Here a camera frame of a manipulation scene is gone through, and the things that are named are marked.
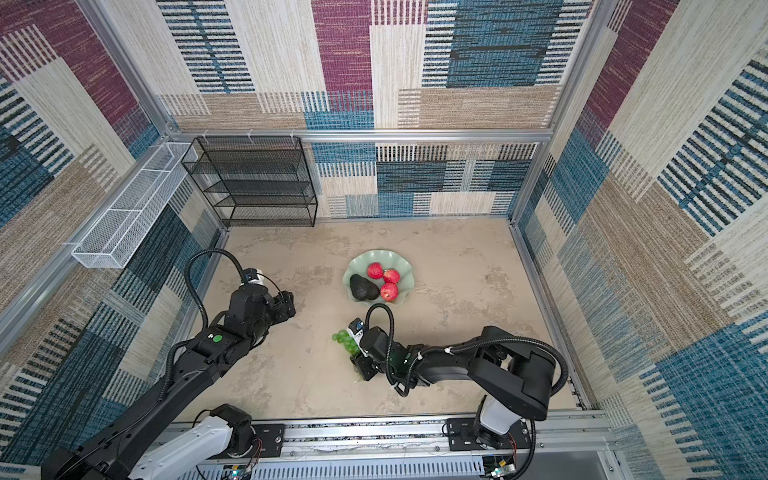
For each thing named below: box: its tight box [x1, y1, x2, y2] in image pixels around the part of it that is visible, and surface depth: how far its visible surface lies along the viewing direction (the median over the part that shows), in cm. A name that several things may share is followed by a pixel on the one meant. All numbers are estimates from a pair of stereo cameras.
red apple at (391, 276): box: [383, 269, 401, 284], surface depth 101 cm
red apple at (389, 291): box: [380, 282, 399, 302], surface depth 98 cm
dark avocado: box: [350, 274, 380, 301], surface depth 93 cm
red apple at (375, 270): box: [367, 262, 383, 280], surface depth 103 cm
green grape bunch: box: [332, 329, 361, 357], surface depth 85 cm
